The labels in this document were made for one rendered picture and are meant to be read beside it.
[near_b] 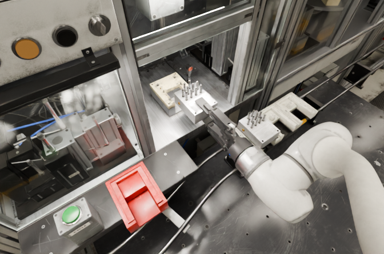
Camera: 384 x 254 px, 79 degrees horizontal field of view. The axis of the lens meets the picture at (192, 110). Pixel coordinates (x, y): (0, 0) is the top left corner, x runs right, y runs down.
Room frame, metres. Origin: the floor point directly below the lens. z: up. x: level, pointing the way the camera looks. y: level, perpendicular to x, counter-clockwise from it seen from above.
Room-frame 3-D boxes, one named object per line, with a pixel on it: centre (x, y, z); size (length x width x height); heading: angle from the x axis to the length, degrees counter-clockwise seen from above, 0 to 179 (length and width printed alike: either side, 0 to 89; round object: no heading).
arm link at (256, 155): (0.32, -0.17, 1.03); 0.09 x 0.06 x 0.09; 125
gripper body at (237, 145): (0.38, -0.13, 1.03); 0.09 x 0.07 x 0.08; 35
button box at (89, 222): (0.18, 0.30, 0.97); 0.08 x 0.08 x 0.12; 35
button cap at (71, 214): (0.18, 0.30, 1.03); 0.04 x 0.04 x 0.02
